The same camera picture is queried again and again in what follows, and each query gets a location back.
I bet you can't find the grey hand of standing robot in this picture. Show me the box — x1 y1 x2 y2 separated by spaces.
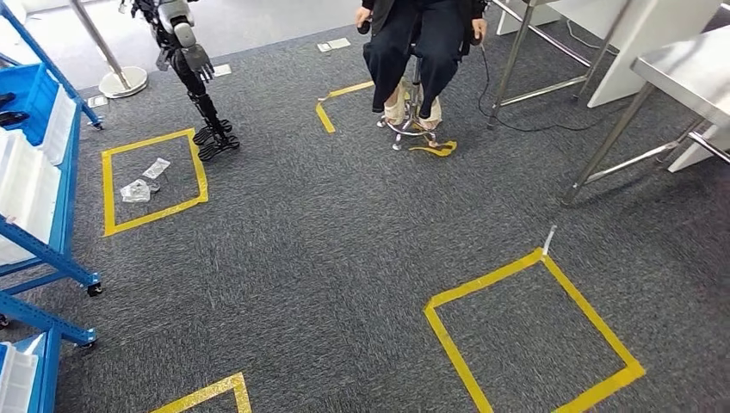
182 44 216 83

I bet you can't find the stainless steel workbench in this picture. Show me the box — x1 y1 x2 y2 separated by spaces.
560 25 730 207

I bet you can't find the stainless steel side table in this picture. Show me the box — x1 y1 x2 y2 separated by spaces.
487 0 635 131

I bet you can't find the person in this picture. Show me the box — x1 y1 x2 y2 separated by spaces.
354 0 491 133

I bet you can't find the standing humanoid robot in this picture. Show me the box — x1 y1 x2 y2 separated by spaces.
118 0 241 163

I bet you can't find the small clear plastic bag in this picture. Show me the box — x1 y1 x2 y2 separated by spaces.
141 157 171 181

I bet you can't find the clear plastic wrap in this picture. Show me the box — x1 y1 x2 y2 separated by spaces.
120 178 163 205

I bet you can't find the yellow floor tape square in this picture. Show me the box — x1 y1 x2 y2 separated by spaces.
424 247 647 413
101 127 210 238
149 373 253 413

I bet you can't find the blue plastic crate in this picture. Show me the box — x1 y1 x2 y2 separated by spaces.
0 64 61 147

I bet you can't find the chrome stanchion post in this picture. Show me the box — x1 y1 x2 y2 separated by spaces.
68 0 150 100

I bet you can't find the white cable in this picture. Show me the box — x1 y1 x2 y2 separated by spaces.
564 20 622 57

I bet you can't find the thin black floor cable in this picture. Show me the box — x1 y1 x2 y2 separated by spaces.
476 44 617 134

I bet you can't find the yellow strap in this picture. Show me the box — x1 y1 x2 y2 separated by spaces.
408 139 459 158

